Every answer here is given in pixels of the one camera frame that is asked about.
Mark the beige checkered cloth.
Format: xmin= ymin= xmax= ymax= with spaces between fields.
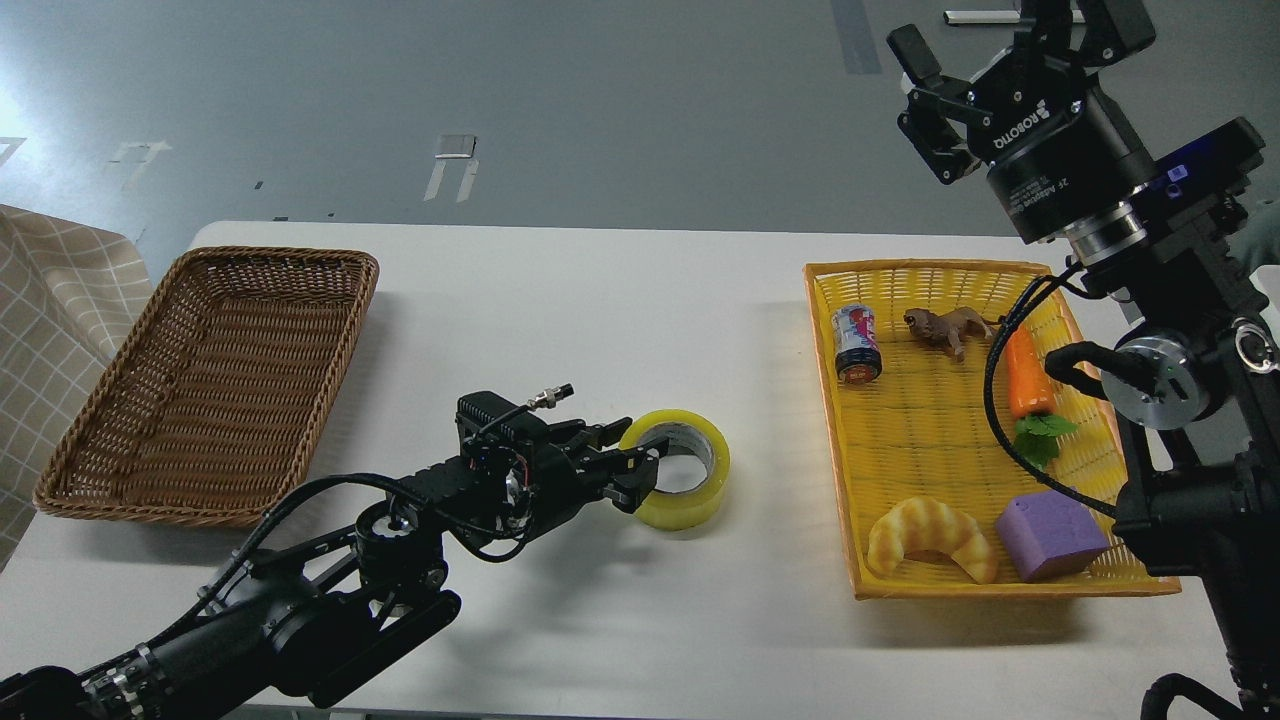
xmin=1 ymin=205 xmax=154 ymax=564

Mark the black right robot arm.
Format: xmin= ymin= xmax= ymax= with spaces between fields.
xmin=887 ymin=1 xmax=1279 ymax=719

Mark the purple foam block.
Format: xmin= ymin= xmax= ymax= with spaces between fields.
xmin=995 ymin=491 xmax=1110 ymax=583

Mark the brown wicker basket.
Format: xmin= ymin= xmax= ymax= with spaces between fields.
xmin=33 ymin=246 xmax=380 ymax=528

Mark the brown toy lion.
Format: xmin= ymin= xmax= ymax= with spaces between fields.
xmin=902 ymin=306 xmax=995 ymax=363

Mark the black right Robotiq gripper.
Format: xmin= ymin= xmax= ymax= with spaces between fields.
xmin=886 ymin=1 xmax=1157 ymax=243

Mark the yellow plastic basket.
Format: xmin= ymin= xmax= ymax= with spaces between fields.
xmin=804 ymin=258 xmax=1181 ymax=600

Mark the white stand base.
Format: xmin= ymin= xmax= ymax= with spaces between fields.
xmin=942 ymin=9 xmax=1024 ymax=27

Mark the yellow tape roll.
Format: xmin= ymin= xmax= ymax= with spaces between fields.
xmin=620 ymin=409 xmax=731 ymax=530

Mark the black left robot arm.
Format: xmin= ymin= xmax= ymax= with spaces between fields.
xmin=3 ymin=386 xmax=669 ymax=719

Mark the toy croissant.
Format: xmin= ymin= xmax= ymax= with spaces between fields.
xmin=867 ymin=496 xmax=998 ymax=584

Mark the small drink can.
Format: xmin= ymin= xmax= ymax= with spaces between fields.
xmin=832 ymin=304 xmax=883 ymax=386

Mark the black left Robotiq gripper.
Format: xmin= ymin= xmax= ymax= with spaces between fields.
xmin=506 ymin=418 xmax=669 ymax=527

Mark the orange toy carrot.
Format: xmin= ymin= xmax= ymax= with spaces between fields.
xmin=1004 ymin=325 xmax=1078 ymax=471

